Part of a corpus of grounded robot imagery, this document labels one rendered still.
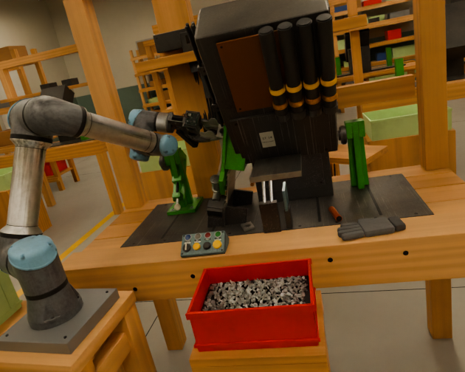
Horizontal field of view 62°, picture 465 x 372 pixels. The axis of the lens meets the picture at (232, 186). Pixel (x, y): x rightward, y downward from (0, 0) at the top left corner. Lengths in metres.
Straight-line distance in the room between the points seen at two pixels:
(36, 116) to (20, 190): 0.23
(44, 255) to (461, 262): 1.18
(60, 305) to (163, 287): 0.34
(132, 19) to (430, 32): 11.15
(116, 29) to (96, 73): 10.79
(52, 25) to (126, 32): 2.34
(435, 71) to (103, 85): 1.39
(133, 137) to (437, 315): 1.64
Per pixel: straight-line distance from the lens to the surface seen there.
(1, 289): 1.60
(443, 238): 1.28
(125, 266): 1.40
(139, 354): 1.40
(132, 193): 1.97
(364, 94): 1.81
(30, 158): 1.31
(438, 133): 1.81
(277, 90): 1.14
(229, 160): 1.40
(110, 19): 12.76
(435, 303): 2.17
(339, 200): 1.54
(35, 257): 1.18
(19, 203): 1.31
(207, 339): 1.06
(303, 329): 1.00
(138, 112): 1.53
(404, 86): 1.84
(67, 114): 1.21
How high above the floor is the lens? 1.49
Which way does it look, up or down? 18 degrees down
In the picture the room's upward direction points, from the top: 12 degrees counter-clockwise
